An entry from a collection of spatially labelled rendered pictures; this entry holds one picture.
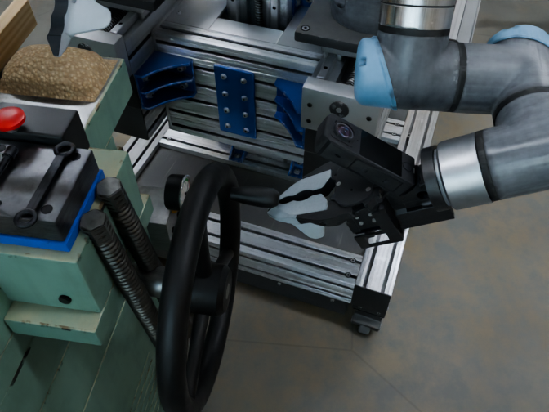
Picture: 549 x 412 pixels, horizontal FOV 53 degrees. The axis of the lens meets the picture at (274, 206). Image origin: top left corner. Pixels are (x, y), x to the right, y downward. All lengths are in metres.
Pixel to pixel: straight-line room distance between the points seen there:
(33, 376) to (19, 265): 0.19
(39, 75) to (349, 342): 1.05
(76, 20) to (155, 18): 0.57
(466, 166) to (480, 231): 1.24
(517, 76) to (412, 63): 0.11
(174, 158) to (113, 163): 1.07
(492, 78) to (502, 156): 0.09
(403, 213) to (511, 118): 0.15
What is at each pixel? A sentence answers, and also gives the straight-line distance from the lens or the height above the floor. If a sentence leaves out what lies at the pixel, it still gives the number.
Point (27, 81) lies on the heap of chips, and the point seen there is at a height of 0.92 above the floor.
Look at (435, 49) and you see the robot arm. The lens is 0.60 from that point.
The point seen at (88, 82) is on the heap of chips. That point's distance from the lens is 0.75.
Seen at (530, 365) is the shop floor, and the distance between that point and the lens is 1.61.
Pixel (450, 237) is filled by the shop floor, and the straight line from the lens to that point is 1.76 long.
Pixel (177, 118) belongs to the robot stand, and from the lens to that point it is 1.31.
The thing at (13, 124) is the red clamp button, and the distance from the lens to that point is 0.55.
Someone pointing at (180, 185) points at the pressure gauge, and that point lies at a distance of 0.90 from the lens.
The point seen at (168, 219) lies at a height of 0.62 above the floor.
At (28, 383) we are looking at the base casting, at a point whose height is 0.77.
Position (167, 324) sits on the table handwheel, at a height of 0.91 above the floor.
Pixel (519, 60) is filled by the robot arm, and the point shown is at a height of 1.01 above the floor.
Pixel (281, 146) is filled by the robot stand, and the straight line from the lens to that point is 1.23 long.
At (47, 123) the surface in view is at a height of 1.01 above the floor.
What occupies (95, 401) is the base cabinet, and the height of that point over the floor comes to 0.56.
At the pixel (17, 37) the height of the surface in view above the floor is 0.91.
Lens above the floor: 1.35
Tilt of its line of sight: 50 degrees down
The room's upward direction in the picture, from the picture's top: straight up
